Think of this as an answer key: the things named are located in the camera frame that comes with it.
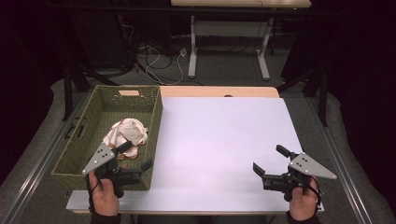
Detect green woven basket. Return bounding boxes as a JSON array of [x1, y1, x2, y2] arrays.
[[50, 84, 163, 191]]

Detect right hand-held gripper black cable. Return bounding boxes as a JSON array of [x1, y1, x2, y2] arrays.
[[306, 175, 323, 216]]

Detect left hand-held gripper black cable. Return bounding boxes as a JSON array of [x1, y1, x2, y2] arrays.
[[85, 173, 104, 214]]

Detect white floor cable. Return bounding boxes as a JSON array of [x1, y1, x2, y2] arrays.
[[145, 46, 185, 86]]

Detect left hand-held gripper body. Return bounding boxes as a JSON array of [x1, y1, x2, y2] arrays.
[[82, 142, 143, 199]]

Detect cream baby bodysuit brown trim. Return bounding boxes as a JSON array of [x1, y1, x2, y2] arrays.
[[102, 118, 149, 161]]

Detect dark curtain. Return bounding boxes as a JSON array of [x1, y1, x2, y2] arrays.
[[0, 0, 55, 185], [279, 0, 396, 216]]

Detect black metal stand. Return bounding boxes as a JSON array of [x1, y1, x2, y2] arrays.
[[276, 66, 330, 127], [62, 62, 120, 122]]

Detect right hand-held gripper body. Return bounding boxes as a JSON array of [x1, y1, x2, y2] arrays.
[[262, 151, 338, 202]]

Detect aluminium floor rail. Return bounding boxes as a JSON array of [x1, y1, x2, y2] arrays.
[[0, 91, 92, 224], [303, 96, 375, 224]]

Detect hand-held gripper black cable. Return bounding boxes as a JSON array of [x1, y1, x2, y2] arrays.
[[85, 173, 104, 214], [306, 175, 323, 216]]

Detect person's right hand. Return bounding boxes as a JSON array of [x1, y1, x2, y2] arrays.
[[289, 176, 320, 222]]

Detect white table mat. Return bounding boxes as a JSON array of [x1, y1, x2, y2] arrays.
[[65, 96, 325, 213]]

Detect person's left hand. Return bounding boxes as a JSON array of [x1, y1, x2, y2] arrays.
[[88, 170, 120, 217]]

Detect black floor cables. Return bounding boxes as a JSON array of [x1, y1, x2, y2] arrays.
[[134, 43, 176, 72]]

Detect desk with white legs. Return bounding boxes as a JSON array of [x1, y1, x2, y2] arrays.
[[170, 0, 312, 81]]

